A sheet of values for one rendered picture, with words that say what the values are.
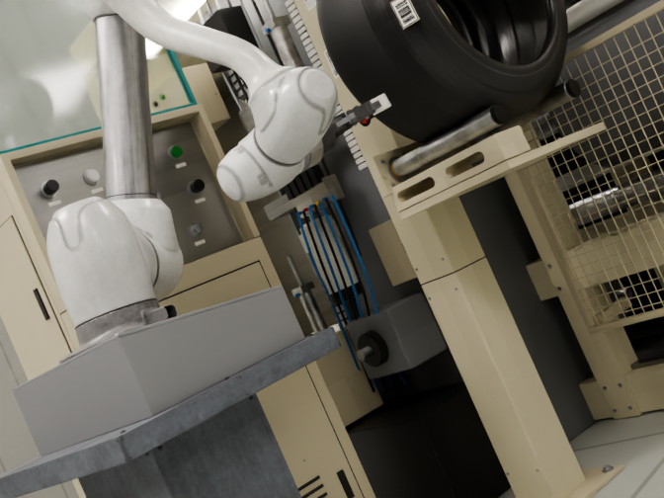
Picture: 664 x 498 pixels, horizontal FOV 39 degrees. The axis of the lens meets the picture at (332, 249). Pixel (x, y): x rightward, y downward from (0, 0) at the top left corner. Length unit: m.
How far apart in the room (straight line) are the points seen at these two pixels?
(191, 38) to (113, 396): 0.63
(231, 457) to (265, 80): 0.64
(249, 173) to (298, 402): 0.85
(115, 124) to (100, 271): 0.38
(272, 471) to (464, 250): 0.87
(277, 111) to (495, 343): 1.00
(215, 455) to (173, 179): 0.92
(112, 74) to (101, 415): 0.71
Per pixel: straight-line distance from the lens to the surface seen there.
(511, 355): 2.34
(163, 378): 1.49
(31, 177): 2.21
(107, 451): 1.42
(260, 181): 1.62
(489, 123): 1.98
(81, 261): 1.67
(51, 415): 1.70
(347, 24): 2.02
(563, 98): 2.21
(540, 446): 2.36
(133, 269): 1.68
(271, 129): 1.56
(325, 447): 2.34
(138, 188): 1.89
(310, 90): 1.51
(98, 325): 1.66
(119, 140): 1.91
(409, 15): 1.92
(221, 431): 1.64
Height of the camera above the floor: 0.74
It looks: 1 degrees up
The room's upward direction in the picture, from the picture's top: 24 degrees counter-clockwise
